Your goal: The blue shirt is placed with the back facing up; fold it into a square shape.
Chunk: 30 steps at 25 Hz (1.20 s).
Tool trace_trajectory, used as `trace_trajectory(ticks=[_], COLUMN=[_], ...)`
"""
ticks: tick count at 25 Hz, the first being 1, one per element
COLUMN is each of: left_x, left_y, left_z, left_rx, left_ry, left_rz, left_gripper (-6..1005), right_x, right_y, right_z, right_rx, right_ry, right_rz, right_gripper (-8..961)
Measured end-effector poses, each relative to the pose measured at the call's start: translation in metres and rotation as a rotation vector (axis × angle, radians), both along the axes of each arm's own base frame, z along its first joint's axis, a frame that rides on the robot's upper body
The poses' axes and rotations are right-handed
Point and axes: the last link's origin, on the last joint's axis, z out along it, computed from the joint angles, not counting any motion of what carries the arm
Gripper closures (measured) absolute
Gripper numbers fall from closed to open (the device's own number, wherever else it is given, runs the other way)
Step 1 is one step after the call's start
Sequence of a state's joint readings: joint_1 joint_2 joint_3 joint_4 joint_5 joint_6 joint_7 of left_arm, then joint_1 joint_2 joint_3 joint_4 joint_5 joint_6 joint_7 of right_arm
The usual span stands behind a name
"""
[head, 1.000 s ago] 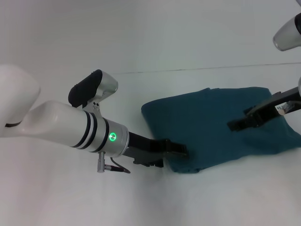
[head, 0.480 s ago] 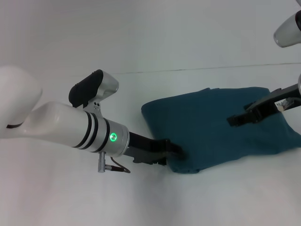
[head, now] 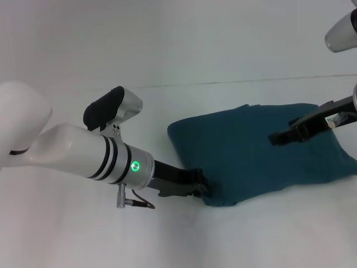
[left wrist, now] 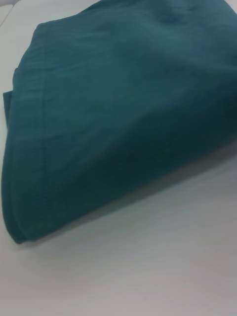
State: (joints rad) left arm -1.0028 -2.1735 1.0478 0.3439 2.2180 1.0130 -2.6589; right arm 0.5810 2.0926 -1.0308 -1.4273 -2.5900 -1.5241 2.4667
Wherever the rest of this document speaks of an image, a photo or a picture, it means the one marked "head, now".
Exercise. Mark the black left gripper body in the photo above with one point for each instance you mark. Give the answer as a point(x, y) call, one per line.
point(175, 180)

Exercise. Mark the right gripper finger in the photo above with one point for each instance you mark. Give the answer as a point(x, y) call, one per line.
point(284, 136)

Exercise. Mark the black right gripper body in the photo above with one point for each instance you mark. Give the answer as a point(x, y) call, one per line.
point(326, 117)

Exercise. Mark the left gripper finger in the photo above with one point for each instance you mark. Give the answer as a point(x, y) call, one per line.
point(205, 184)

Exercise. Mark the blue shirt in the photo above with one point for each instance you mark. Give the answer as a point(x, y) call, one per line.
point(265, 159)

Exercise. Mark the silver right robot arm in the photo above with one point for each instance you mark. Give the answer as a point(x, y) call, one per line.
point(354, 97)

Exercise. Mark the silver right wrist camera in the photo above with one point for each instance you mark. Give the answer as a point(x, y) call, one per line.
point(343, 35)

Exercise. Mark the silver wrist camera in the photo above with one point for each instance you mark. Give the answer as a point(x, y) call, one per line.
point(343, 35)
point(114, 109)

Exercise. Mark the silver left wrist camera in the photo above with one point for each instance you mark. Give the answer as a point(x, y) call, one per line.
point(114, 109)

